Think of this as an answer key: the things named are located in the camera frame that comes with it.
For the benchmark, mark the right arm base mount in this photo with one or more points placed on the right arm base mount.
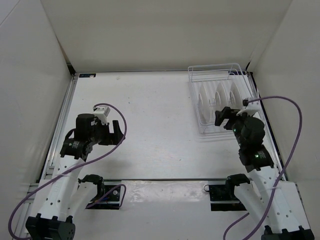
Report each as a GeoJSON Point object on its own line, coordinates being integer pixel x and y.
{"type": "Point", "coordinates": [219, 197]}

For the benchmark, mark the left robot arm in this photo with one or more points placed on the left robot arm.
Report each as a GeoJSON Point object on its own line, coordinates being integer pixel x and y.
{"type": "Point", "coordinates": [68, 194]}

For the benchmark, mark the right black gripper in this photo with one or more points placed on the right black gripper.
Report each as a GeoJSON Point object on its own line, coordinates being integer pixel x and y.
{"type": "Point", "coordinates": [227, 113]}

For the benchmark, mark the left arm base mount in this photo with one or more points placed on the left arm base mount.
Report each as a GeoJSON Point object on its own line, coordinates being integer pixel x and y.
{"type": "Point", "coordinates": [111, 197]}

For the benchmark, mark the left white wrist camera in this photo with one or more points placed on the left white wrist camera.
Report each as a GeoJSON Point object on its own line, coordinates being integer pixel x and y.
{"type": "Point", "coordinates": [102, 112]}

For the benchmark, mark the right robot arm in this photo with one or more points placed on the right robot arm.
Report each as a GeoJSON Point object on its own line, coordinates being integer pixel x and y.
{"type": "Point", "coordinates": [264, 196]}

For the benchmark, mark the white wire dish rack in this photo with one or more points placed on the white wire dish rack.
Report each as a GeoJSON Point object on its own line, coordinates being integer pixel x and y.
{"type": "Point", "coordinates": [215, 86]}

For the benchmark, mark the green rimmed plate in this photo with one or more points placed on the green rimmed plate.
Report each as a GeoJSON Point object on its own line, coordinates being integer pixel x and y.
{"type": "Point", "coordinates": [204, 102]}
{"type": "Point", "coordinates": [221, 99]}

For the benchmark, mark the blue table sticker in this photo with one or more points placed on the blue table sticker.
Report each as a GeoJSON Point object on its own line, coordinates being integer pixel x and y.
{"type": "Point", "coordinates": [87, 75]}

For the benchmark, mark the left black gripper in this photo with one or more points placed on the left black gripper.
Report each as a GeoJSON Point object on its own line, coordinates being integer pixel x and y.
{"type": "Point", "coordinates": [111, 138]}

